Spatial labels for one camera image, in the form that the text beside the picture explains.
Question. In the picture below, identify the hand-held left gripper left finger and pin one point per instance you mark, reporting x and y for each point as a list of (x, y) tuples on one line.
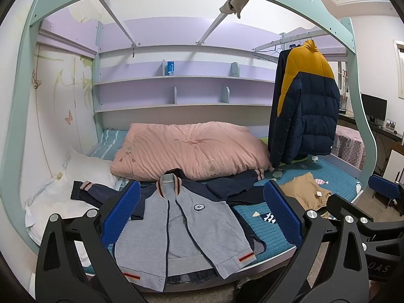
[(121, 211)]

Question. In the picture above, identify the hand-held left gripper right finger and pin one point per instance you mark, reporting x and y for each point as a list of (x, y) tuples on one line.
[(282, 210)]

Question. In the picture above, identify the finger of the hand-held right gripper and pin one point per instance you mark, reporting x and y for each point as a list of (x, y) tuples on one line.
[(386, 187), (344, 204)]

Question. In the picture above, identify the tan jacket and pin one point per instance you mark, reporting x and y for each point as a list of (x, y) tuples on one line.
[(303, 189)]

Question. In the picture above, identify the grey and navy jacket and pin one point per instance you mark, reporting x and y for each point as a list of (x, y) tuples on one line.
[(202, 227)]

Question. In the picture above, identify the white board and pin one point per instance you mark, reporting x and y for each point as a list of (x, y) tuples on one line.
[(392, 165)]

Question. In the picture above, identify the white pillow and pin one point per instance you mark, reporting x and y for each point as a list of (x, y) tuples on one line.
[(91, 167), (44, 208)]

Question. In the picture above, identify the dark desk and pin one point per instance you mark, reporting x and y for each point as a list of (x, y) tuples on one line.
[(388, 132)]

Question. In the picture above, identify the pink patterned table cover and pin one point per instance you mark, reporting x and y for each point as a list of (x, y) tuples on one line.
[(348, 146)]

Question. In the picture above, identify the lime green cloth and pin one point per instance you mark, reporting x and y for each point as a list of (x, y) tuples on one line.
[(263, 140)]

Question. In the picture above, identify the blue striped pillow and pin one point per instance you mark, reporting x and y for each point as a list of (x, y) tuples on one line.
[(109, 140)]

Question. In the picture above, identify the black computer monitor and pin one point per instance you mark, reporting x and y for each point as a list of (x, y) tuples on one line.
[(374, 107)]

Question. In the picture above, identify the pink embroidered quilt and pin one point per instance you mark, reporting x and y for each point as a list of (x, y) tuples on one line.
[(195, 148)]

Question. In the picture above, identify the yellow and navy puffer jacket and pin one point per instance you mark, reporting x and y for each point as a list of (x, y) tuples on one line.
[(315, 110)]

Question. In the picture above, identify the window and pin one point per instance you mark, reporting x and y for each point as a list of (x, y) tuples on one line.
[(399, 69)]

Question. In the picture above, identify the white shelf unit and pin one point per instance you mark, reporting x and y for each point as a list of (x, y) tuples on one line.
[(189, 88)]

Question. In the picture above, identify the small blue box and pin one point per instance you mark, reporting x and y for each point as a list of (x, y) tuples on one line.
[(170, 68)]

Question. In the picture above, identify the grey cloth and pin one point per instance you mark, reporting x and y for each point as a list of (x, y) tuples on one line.
[(233, 4)]

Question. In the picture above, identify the small photo frame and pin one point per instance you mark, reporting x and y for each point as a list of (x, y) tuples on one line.
[(390, 124)]

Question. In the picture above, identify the pink butterfly wall decal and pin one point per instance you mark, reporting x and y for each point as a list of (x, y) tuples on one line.
[(36, 80), (68, 117)]

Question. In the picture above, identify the white clothes rail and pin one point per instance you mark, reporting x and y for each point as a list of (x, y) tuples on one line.
[(271, 43)]

